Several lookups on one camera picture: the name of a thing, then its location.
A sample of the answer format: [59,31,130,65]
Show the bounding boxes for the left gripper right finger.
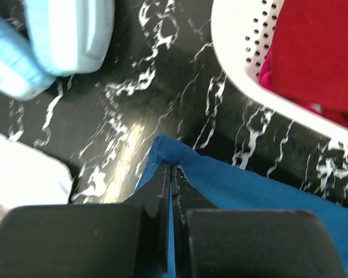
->
[172,165,345,277]

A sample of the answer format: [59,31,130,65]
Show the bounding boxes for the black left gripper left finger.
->
[0,162,171,277]

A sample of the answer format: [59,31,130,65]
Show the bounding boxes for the navy blue t shirt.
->
[136,134,348,277]

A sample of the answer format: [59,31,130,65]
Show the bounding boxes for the light blue headphones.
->
[0,1,115,101]

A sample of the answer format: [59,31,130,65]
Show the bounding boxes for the folded red t shirt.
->
[259,1,348,129]

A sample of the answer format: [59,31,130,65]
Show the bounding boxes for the white plastic basket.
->
[211,1,348,146]

